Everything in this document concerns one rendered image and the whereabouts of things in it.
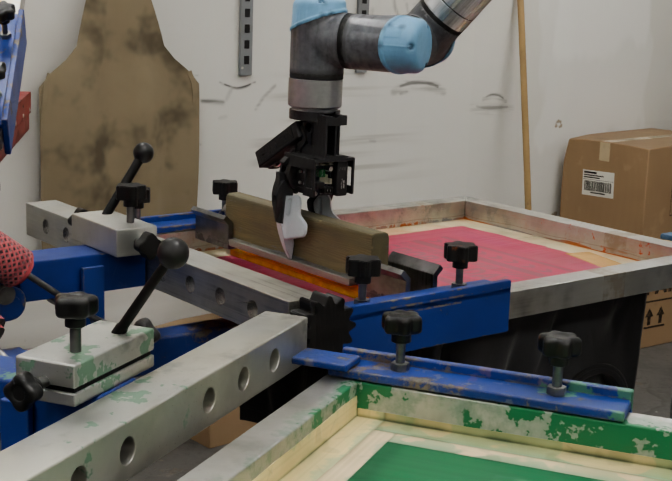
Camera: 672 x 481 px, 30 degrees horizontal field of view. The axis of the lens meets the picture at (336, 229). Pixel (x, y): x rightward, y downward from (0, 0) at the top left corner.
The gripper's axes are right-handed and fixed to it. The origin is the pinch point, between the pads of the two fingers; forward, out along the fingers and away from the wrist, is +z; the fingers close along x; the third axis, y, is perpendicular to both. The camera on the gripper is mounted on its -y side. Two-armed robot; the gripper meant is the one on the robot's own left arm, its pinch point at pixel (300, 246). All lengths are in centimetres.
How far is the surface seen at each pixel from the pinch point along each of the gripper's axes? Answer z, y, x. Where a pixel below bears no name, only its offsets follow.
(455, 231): 5.3, -16.7, 46.4
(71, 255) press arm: -3.1, 2.6, -37.1
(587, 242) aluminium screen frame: 4, 5, 56
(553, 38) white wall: -17, -199, 267
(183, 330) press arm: 9.2, 1.4, -20.1
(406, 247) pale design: 5.3, -10.7, 29.7
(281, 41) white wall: -15, -200, 137
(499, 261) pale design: 5.1, 4.7, 35.9
